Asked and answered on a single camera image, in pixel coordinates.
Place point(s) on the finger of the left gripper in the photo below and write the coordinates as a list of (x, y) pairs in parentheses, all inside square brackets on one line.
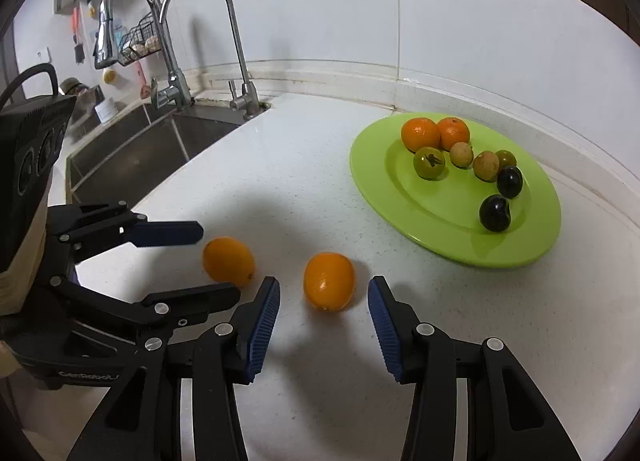
[(190, 298), (76, 232)]

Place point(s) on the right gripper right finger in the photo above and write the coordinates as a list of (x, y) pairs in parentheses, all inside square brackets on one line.
[(508, 417)]

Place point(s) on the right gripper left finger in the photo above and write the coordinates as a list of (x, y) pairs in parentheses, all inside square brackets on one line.
[(139, 417)]

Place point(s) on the large orange mandarin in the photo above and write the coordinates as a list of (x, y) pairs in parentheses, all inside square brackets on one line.
[(329, 281)]

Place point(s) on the dark plum back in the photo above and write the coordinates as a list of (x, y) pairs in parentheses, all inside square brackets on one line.
[(495, 213)]

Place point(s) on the dark plum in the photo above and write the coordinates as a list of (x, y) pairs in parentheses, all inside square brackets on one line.
[(495, 213), (510, 182)]

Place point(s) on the tan longan front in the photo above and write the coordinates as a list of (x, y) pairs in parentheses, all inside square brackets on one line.
[(486, 166)]

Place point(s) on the tan longan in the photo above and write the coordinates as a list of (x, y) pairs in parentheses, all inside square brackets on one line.
[(461, 154), (486, 166)]

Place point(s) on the tan longan back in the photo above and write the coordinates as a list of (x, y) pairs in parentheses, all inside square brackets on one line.
[(461, 154)]

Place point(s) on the green tomato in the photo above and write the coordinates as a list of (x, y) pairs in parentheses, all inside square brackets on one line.
[(429, 163), (506, 159)]

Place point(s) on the green tomato front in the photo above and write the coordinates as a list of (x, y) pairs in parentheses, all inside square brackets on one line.
[(506, 159)]

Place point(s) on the stainless steel sink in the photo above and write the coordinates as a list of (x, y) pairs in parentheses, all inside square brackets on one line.
[(129, 156)]

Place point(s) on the large chrome faucet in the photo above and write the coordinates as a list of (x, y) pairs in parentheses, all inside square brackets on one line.
[(105, 54)]

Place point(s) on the thin gooseneck faucet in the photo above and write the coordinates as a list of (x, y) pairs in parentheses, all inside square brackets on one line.
[(209, 50)]

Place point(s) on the green plate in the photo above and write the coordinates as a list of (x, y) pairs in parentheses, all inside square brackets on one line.
[(443, 215)]

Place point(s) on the black wire basket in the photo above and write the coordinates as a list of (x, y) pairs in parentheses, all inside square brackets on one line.
[(138, 42)]

